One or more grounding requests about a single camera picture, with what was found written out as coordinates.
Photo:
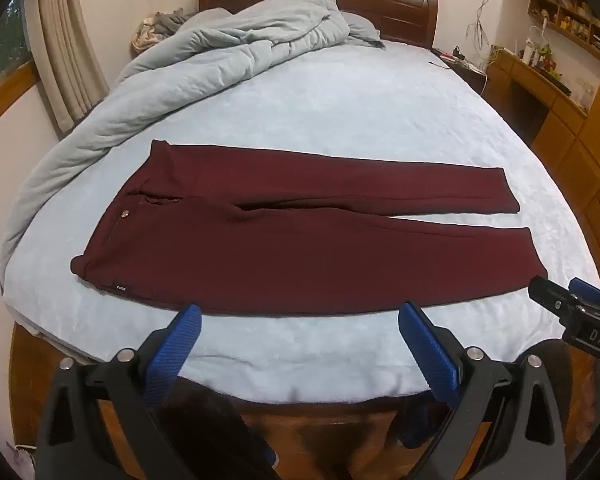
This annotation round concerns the white desk lamp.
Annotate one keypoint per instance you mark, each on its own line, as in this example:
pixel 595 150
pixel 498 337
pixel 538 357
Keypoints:
pixel 540 30

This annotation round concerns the maroon pants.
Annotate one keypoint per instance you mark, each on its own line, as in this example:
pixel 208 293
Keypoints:
pixel 280 255

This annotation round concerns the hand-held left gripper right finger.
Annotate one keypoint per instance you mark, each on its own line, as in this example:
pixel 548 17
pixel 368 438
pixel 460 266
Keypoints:
pixel 425 340

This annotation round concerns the wooden desk with drawers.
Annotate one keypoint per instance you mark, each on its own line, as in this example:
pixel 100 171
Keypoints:
pixel 570 130

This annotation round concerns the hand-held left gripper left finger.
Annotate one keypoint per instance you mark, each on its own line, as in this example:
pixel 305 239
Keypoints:
pixel 182 332

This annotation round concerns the grey-blue comforter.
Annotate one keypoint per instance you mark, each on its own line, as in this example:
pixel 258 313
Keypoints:
pixel 220 35

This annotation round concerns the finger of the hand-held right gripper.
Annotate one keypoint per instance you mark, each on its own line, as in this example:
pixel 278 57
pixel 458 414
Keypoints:
pixel 550 296
pixel 592 296

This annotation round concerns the beige curtain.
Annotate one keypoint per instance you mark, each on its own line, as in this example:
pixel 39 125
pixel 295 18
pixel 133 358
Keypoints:
pixel 65 50

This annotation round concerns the white bottle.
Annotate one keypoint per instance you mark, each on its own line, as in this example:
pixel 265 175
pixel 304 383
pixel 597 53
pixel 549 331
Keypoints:
pixel 529 55

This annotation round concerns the wooden framed window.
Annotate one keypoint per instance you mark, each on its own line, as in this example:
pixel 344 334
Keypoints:
pixel 5 75

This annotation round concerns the dark wooden headboard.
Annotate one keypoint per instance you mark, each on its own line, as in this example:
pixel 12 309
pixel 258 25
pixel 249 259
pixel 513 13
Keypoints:
pixel 405 5

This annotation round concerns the dark nightstand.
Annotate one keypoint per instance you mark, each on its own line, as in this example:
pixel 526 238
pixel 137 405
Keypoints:
pixel 472 80

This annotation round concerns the grey cloth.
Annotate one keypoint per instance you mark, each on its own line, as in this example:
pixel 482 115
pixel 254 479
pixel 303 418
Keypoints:
pixel 172 20

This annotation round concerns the grey-blue pillow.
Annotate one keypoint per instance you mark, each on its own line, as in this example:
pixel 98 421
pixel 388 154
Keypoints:
pixel 365 30

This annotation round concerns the bed with light blue sheet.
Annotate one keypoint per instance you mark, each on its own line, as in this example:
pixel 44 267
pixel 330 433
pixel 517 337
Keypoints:
pixel 340 105

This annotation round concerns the wooden wall shelf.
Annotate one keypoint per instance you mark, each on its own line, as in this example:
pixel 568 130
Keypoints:
pixel 570 15

